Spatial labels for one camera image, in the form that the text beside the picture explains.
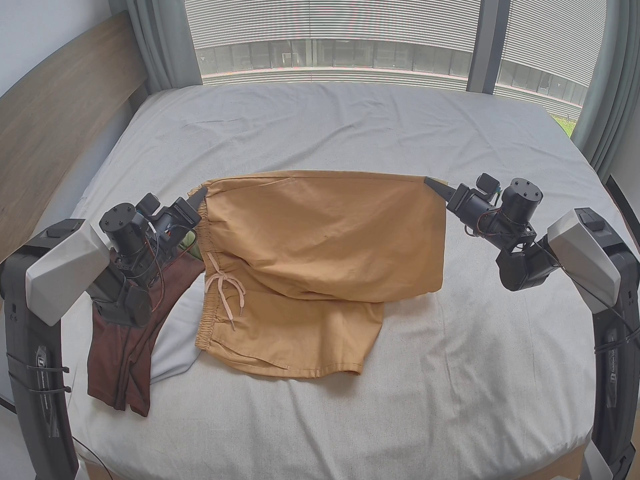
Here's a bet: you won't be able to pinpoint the window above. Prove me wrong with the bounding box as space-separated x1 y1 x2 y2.
179 0 608 136

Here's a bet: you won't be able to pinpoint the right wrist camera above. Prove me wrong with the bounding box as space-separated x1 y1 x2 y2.
476 172 502 199

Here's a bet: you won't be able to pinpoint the pale blue garment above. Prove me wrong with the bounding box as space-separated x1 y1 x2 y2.
150 278 206 385

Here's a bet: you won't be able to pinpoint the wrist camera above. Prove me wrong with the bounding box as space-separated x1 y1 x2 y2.
476 172 502 199
135 193 162 220

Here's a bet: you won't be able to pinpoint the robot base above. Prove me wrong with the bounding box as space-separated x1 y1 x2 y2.
581 440 617 480

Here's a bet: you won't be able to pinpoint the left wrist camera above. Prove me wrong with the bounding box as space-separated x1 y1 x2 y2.
135 193 162 220

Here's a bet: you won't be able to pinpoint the blue-green curtain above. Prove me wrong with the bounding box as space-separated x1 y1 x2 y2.
570 0 640 184
104 0 203 96

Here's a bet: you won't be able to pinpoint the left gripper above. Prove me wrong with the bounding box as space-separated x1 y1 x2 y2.
158 197 202 239

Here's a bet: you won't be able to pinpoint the bed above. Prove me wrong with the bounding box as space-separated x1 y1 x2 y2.
0 10 640 480

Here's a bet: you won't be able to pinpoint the black cable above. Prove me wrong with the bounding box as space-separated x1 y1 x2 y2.
72 435 108 480

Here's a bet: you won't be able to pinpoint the brown garment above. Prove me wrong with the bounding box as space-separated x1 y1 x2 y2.
87 255 206 417

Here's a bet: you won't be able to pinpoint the tan shorts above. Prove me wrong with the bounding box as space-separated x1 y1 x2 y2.
192 169 447 379

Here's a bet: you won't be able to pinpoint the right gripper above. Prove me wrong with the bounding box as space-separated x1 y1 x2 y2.
446 183 501 234

